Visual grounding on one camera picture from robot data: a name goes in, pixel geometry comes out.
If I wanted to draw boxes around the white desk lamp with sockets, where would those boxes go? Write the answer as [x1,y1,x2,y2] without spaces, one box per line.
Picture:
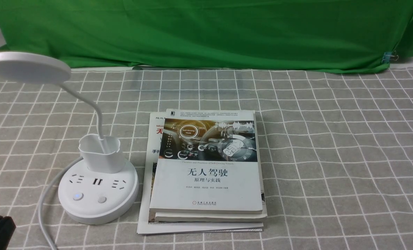
[0,52,138,225]

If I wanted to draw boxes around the thin white magazine at bottom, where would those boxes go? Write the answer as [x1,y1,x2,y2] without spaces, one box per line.
[137,112,264,235]

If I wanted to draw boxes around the white self-driving textbook on top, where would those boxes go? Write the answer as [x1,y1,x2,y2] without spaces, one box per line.
[149,109,264,214]

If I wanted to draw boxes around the green backdrop cloth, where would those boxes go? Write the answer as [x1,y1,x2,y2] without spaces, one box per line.
[0,0,413,73]

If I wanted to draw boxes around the blue binder clip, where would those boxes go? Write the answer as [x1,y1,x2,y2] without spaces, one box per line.
[381,51,399,64]

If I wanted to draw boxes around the white lamp power cable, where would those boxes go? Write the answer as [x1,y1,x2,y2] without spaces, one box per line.
[38,157,83,250]

